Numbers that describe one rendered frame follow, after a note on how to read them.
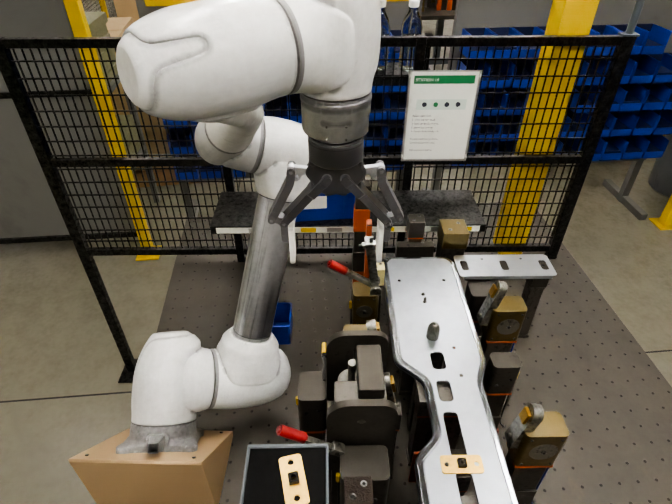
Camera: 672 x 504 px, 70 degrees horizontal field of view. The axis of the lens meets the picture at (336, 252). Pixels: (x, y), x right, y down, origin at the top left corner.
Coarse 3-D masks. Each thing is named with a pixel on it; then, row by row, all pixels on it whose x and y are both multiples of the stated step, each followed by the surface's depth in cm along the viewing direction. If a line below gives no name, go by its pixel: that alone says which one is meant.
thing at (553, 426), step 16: (544, 416) 100; (560, 416) 100; (528, 432) 98; (544, 432) 98; (560, 432) 98; (512, 448) 104; (528, 448) 99; (544, 448) 99; (560, 448) 100; (512, 464) 107; (528, 464) 104; (544, 464) 104; (512, 480) 109; (528, 480) 109; (528, 496) 113
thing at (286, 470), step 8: (288, 456) 81; (296, 456) 81; (280, 464) 80; (288, 464) 80; (296, 464) 80; (280, 472) 79; (288, 472) 79; (296, 472) 78; (288, 480) 78; (296, 480) 77; (304, 480) 78; (288, 488) 77; (296, 488) 77; (304, 488) 77; (288, 496) 76; (304, 496) 76
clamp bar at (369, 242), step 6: (366, 240) 120; (372, 240) 121; (360, 246) 121; (366, 246) 119; (372, 246) 119; (384, 246) 120; (366, 252) 120; (372, 252) 120; (372, 258) 121; (372, 264) 123; (372, 270) 124; (372, 276) 125; (372, 282) 126; (378, 282) 126
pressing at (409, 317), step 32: (384, 288) 139; (416, 288) 138; (448, 288) 138; (416, 320) 128; (448, 320) 128; (416, 352) 120; (448, 352) 120; (480, 352) 120; (480, 384) 112; (480, 416) 106; (448, 448) 100; (480, 448) 100; (416, 480) 95; (448, 480) 94; (480, 480) 94
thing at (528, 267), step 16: (464, 256) 149; (480, 256) 149; (496, 256) 149; (512, 256) 149; (528, 256) 149; (544, 256) 149; (464, 272) 143; (480, 272) 143; (496, 272) 143; (512, 272) 143; (528, 272) 143; (544, 272) 143
